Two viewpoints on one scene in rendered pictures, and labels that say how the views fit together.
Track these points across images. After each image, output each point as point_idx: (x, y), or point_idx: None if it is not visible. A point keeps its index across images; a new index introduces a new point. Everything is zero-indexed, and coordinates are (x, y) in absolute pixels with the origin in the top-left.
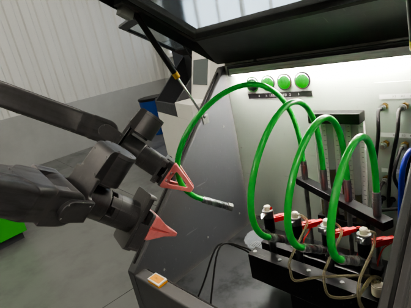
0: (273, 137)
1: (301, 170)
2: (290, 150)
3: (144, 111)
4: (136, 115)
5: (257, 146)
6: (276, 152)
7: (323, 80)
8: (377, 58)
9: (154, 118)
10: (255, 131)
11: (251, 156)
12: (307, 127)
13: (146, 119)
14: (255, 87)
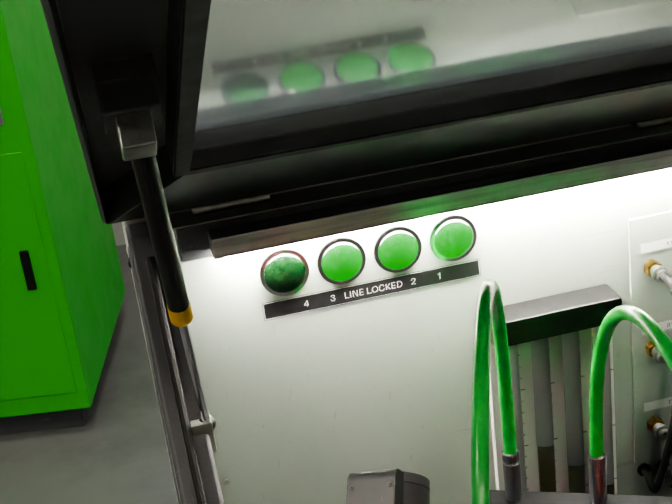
0: (351, 415)
1: (512, 479)
2: (409, 435)
3: (400, 477)
4: (395, 503)
5: (293, 457)
6: (362, 455)
7: (509, 231)
8: (654, 171)
9: (427, 487)
10: (288, 414)
11: (264, 499)
12: (463, 357)
13: (417, 501)
14: (299, 281)
